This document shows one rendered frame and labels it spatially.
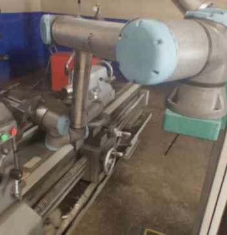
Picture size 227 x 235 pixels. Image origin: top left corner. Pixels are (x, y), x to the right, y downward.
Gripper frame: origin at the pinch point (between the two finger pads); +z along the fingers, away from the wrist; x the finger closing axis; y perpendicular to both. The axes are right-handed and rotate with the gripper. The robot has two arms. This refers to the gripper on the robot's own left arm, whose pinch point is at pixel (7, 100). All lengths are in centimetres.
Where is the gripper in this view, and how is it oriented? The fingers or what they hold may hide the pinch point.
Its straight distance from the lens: 146.9
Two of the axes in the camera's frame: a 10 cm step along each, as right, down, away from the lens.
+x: 2.8, -4.2, 8.6
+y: -3.1, 8.1, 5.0
